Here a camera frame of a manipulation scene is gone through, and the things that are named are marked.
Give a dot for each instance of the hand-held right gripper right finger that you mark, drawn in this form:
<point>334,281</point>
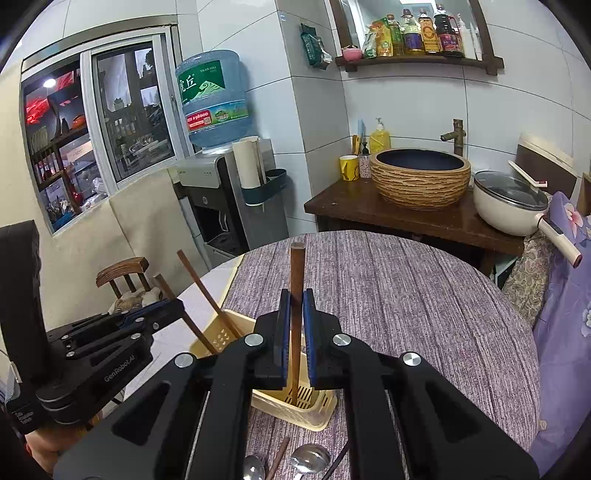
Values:
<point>310,341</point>

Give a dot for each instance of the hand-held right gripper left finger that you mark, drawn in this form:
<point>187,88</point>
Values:
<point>284,341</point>

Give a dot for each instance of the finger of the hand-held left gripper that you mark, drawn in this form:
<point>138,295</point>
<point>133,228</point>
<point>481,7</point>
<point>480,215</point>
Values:
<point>157,310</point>
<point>120,344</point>

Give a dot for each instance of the cream plastic utensil holder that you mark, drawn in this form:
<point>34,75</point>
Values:
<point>314,415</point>

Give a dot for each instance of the dark wooden chopstick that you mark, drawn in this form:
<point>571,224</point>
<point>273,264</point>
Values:
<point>332,465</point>

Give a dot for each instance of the person's left hand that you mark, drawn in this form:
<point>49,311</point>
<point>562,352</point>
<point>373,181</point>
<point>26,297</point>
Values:
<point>51,443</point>

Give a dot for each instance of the wooden chair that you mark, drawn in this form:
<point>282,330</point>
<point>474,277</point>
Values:
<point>122,272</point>

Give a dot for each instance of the purple striped tablecloth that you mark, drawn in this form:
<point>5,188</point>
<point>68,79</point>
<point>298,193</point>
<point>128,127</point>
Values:
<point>415,300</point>

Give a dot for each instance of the dark wooden counter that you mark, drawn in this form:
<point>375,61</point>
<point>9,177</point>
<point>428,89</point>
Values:
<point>360,207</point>

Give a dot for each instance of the water dispenser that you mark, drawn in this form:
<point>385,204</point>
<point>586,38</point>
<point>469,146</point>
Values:
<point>203,170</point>

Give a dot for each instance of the teal plastic bin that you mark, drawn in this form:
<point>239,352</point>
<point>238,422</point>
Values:
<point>268,191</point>

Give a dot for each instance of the white paper roll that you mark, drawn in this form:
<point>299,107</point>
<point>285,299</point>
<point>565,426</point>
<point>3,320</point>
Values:
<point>247,161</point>

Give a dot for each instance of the yellow mug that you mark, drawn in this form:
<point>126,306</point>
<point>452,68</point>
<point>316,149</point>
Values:
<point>349,168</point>

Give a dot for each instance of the small pump bottle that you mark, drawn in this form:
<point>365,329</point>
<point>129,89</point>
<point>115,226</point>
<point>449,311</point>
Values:
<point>365,166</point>

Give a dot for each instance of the woven-look wash basin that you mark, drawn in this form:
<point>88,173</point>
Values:
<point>420,184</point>

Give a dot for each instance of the sliding window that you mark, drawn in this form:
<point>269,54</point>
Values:
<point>129,115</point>

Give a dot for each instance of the yellow soap bottle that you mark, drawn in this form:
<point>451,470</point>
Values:
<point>379,141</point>

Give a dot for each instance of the blue water jug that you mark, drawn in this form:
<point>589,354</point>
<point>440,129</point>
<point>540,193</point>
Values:
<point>212,101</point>

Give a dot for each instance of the beige paisley cloth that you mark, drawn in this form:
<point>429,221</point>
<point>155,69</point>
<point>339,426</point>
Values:
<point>526,277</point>

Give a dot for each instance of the cream pan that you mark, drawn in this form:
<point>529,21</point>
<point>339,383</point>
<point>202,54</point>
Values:
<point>503,217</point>

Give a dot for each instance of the bronze bamboo-style faucet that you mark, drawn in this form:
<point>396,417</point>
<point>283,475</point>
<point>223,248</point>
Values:
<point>457,138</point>

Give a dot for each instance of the glass pan lid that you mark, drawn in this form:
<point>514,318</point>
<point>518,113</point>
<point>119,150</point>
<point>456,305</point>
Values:
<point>508,187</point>

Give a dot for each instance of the purple floral cloth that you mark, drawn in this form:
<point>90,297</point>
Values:
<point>568,323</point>

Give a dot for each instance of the pink bowl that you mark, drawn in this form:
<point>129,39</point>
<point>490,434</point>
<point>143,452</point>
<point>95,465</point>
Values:
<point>352,53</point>

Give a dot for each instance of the wooden-framed mirror shelf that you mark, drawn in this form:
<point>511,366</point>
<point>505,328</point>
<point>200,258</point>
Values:
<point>415,61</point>

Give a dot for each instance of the brown box with white top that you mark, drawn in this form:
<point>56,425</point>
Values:
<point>549,161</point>

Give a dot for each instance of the clear green bag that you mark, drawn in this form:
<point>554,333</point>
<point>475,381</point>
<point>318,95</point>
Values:
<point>369,44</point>

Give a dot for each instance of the yellow packet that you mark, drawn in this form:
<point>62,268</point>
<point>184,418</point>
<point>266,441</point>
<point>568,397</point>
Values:
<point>382,39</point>

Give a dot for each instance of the green oil bottle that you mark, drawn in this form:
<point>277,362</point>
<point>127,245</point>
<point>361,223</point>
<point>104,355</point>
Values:
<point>396,37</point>

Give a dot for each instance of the purple label bottle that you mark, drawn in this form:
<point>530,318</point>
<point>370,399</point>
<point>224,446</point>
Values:
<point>412,37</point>

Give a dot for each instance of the orange label bottle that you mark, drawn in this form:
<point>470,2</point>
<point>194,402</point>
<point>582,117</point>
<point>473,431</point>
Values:
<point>428,34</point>

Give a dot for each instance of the dark sauce bottle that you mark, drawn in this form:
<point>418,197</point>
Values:
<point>449,37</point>

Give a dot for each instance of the white plastic bottle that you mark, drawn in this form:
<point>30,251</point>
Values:
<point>467,41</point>

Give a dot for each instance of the green wall packet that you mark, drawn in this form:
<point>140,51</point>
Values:
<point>314,46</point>

